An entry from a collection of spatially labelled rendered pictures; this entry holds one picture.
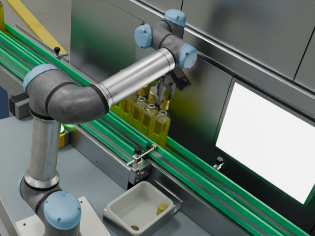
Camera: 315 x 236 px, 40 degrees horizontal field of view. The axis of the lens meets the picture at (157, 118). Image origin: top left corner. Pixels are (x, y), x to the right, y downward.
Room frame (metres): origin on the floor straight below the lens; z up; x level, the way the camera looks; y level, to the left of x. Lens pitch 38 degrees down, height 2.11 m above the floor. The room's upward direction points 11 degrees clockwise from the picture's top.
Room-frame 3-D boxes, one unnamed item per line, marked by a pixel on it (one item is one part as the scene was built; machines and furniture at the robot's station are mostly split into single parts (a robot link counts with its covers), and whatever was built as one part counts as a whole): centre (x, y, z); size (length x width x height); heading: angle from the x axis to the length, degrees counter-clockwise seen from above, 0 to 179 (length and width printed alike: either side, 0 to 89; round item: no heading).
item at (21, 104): (1.60, 0.65, 0.79); 0.08 x 0.08 x 0.08; 54
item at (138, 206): (1.09, 0.00, 0.80); 0.22 x 0.17 x 0.09; 144
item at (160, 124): (1.36, -0.02, 0.99); 0.06 x 0.06 x 0.21; 55
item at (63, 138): (1.44, 0.42, 0.79); 0.07 x 0.07 x 0.07; 54
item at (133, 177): (1.26, 0.03, 0.85); 0.09 x 0.04 x 0.07; 144
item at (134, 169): (1.24, 0.04, 0.95); 0.17 x 0.03 x 0.12; 144
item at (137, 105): (1.42, 0.08, 0.99); 0.06 x 0.06 x 0.21; 53
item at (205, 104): (1.37, -0.23, 1.15); 0.90 x 0.03 x 0.34; 54
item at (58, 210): (0.90, 0.25, 0.94); 0.13 x 0.12 x 0.14; 49
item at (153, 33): (1.29, 0.06, 1.45); 0.11 x 0.11 x 0.08; 49
